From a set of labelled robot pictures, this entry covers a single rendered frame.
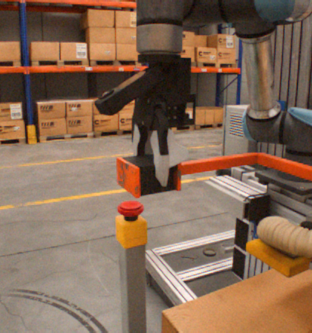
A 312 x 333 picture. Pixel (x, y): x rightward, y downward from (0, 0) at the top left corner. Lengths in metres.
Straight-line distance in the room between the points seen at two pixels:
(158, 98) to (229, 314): 0.41
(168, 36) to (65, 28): 8.35
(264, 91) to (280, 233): 0.67
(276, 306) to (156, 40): 0.53
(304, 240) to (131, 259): 0.54
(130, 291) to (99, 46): 6.95
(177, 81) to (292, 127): 0.65
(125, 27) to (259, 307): 7.47
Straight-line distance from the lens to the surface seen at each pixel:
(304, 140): 1.14
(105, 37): 7.70
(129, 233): 0.87
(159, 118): 0.51
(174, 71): 0.55
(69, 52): 7.50
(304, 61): 1.36
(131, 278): 0.94
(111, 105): 0.49
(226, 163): 0.65
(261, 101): 1.11
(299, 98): 1.37
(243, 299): 0.70
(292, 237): 0.48
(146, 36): 0.53
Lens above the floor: 1.37
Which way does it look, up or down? 15 degrees down
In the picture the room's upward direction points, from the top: straight up
